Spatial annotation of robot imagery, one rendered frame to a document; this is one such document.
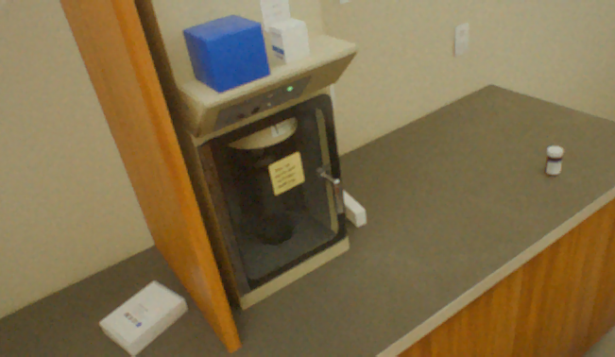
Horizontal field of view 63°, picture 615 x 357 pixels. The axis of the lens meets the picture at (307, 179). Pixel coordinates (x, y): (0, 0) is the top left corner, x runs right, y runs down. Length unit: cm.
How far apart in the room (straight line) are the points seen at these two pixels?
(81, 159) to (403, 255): 85
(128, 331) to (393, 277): 62
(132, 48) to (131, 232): 82
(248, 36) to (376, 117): 105
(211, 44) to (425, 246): 78
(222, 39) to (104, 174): 70
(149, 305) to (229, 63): 66
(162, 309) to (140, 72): 63
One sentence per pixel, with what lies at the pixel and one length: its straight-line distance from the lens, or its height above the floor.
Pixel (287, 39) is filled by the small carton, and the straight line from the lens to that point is 91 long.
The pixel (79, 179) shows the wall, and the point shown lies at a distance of 142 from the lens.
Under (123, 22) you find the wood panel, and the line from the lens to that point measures 79.
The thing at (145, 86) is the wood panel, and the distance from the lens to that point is 81.
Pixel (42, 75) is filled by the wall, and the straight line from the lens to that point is 132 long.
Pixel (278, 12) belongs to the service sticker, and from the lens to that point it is 99.
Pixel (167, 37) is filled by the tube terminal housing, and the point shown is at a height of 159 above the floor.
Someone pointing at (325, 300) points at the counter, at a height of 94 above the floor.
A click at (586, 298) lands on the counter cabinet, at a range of 196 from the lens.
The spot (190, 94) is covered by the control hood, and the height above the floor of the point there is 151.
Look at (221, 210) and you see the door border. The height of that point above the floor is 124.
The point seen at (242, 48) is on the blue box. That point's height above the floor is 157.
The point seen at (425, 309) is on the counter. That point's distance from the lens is 119.
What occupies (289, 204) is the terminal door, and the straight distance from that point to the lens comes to 113.
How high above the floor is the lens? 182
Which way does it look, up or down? 32 degrees down
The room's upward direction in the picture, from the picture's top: 9 degrees counter-clockwise
